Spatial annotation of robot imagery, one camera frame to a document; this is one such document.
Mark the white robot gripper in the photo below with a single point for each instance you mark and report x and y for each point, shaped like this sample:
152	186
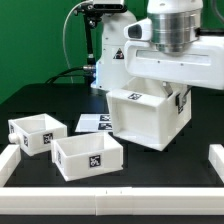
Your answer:
200	64

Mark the white drawer cabinet housing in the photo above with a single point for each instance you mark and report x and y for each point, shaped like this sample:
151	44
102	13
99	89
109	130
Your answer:
142	113

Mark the white drawer box with knob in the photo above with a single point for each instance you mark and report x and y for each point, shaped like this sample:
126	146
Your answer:
34	133

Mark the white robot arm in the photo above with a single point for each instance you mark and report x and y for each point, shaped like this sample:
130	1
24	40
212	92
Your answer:
175	24

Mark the white drawer box without knob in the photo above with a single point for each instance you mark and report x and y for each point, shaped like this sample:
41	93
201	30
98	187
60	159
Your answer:
87	155

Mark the white right fence rail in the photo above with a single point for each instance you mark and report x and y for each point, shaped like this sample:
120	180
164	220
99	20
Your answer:
216	158

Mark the white fence rail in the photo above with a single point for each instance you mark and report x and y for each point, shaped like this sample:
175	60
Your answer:
9	159
112	201
216	158

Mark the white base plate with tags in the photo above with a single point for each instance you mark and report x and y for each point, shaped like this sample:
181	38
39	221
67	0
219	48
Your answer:
94	123

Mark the black camera stand pole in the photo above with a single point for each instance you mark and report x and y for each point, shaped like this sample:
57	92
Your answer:
90	55

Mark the black camera on stand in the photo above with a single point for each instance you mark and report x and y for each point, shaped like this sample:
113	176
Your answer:
94	9

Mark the white front fence rail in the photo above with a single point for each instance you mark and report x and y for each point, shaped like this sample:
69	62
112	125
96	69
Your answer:
112	201

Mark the white left fence rail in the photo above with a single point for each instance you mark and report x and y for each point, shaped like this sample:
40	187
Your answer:
9	159

